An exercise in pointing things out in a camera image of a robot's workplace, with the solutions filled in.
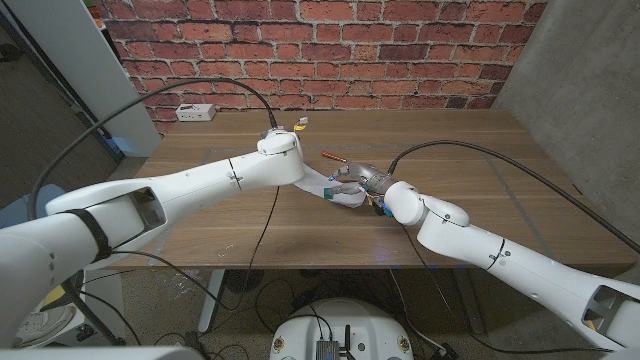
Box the white partition panel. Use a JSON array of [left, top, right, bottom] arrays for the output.
[[4, 0, 162, 158]]

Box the white power strip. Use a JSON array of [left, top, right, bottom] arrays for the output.
[[175, 103, 217, 123]]

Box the blue grey bin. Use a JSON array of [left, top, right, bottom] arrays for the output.
[[0, 183, 64, 229]]

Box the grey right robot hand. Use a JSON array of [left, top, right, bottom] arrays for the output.
[[327, 161, 397, 197]]

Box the grey electronics box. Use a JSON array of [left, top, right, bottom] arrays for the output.
[[315, 339, 341, 360]]

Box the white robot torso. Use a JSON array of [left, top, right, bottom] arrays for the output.
[[269, 297, 415, 360]]

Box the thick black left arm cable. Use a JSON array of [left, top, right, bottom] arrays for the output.
[[27, 77, 279, 221]]

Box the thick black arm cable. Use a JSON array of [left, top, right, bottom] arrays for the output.
[[387, 139, 640, 254], [27, 77, 279, 221]]

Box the white cloth strip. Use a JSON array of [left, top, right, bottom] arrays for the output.
[[293, 164, 367, 209]]

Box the thin black left wrist cable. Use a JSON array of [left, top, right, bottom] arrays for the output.
[[242, 185, 281, 301]]

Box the black round floor object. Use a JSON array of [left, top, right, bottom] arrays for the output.
[[224, 269, 265, 294]]

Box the white floor appliance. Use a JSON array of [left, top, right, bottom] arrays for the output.
[[14, 302, 76, 347]]

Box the black and yellow floor object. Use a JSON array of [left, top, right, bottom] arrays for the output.
[[42, 282, 84, 314]]

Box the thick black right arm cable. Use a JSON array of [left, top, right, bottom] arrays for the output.
[[387, 139, 640, 254]]

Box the white floor stand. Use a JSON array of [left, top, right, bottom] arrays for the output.
[[79, 269, 126, 346]]

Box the white table leg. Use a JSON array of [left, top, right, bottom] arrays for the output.
[[197, 268, 226, 333]]

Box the grey table leg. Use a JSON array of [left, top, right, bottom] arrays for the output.
[[452, 267, 486, 335]]

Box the red brick printed backdrop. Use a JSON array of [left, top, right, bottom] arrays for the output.
[[94, 0, 549, 136]]

